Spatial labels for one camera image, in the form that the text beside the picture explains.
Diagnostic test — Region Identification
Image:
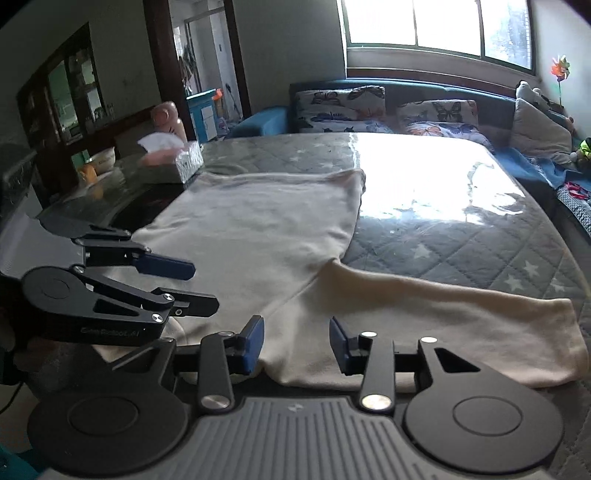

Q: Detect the grey white cushion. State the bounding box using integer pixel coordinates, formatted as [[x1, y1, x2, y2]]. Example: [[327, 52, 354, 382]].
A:
[[509, 99, 572, 164]]

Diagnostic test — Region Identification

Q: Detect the white tissue box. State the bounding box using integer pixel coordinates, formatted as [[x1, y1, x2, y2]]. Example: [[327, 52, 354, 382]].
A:
[[137, 132, 204, 185]]

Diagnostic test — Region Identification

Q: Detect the dark wooden side table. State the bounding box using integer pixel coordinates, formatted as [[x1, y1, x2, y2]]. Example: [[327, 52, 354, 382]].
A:
[[68, 108, 160, 186]]

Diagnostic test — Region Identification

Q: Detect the butterfly print pillow right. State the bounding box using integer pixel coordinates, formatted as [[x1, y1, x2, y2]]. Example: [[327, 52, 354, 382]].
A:
[[397, 99, 494, 152]]

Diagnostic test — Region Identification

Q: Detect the blue cushion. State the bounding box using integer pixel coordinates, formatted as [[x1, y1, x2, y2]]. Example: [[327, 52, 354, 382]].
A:
[[226, 106, 291, 139]]

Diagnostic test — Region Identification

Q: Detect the cream beige garment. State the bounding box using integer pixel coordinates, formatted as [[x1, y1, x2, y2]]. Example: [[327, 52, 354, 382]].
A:
[[106, 170, 589, 390]]

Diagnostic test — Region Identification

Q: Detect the dark wooden glass cabinet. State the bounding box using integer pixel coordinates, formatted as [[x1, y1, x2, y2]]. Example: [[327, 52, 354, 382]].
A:
[[17, 24, 109, 148]]

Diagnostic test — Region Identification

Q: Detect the colourful pinwheel toy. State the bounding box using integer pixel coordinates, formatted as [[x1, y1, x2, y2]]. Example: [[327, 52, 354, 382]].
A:
[[551, 55, 571, 104]]

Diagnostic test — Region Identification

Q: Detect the round black induction cooktop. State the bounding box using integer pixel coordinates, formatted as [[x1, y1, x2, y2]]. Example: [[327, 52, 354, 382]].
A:
[[100, 184, 184, 233]]

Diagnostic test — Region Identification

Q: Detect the butterfly print pillow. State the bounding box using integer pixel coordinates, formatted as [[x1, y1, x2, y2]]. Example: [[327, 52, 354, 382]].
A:
[[294, 85, 393, 134], [397, 99, 494, 152]]

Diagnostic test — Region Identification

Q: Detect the orange cup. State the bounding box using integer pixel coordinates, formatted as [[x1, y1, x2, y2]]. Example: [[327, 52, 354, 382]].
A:
[[78, 163, 97, 185]]

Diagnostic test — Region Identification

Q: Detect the blue plastic storage cart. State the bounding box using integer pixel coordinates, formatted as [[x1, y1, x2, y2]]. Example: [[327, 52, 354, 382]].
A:
[[186, 89, 221, 144]]

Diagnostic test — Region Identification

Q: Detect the butterfly print pillow left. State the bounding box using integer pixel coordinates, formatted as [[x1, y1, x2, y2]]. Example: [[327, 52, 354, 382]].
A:
[[294, 85, 393, 134]]

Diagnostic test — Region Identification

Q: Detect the pink cat thermos jug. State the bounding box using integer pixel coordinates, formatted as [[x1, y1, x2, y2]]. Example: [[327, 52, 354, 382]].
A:
[[150, 101, 187, 143]]

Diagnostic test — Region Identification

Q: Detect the teal sofa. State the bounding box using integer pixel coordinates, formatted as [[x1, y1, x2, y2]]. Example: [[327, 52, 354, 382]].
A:
[[229, 79, 590, 230]]

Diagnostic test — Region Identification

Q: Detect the white ceramic bowl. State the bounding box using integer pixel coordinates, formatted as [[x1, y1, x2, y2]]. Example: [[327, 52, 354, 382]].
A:
[[87, 147, 116, 176]]

